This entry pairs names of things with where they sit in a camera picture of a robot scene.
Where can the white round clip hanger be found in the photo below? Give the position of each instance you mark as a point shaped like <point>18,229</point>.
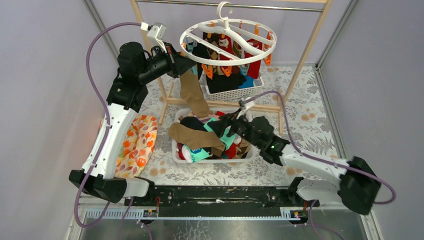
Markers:
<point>233,42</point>

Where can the blue cloth in basket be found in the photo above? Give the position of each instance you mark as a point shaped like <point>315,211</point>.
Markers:
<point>247,83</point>

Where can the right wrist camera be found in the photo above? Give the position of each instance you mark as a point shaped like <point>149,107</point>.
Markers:
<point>245,105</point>

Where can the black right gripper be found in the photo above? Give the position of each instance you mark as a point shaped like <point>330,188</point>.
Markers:
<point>232,122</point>

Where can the mint green sock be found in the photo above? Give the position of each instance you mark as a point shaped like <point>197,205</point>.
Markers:
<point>205,153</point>

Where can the wooden rack frame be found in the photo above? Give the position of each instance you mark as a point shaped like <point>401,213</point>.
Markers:
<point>169,100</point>

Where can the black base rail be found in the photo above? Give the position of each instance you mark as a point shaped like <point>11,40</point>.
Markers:
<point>221,201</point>

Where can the white perforated back basket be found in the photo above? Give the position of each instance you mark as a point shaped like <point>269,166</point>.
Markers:
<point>223,88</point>

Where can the lower orange clip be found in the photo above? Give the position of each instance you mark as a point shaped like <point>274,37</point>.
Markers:
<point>267,60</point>

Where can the white front laundry basket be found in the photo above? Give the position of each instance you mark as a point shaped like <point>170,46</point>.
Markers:
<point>194,142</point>

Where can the rim orange clip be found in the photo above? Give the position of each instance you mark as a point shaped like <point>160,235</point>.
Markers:
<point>208,70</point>

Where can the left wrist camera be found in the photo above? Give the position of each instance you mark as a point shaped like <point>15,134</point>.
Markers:
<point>155,31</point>

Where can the metal hanging rod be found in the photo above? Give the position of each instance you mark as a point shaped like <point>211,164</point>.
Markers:
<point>231,5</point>

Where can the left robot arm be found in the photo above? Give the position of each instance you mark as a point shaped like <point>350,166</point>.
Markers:
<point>136,68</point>

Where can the argyle beige green sock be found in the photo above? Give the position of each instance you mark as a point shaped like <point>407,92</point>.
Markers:
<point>242,149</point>

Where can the tan ribbed sock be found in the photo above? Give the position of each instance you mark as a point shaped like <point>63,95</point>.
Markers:
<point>191,93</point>

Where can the inner teal clip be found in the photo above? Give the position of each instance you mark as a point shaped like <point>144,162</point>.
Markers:
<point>244,69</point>

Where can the red sock in basket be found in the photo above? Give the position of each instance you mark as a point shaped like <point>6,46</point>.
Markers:
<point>177,155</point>

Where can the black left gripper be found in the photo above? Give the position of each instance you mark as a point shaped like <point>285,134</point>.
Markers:
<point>176,64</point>

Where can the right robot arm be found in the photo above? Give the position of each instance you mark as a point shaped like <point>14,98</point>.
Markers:
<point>350,182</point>

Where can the orange floral cloth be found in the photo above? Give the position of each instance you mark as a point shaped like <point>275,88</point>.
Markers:
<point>137,147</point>

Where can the black sock in basket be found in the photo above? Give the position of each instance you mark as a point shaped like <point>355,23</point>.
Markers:
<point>193,123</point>

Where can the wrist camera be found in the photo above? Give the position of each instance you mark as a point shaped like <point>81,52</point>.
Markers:
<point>155,31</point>
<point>245,105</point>

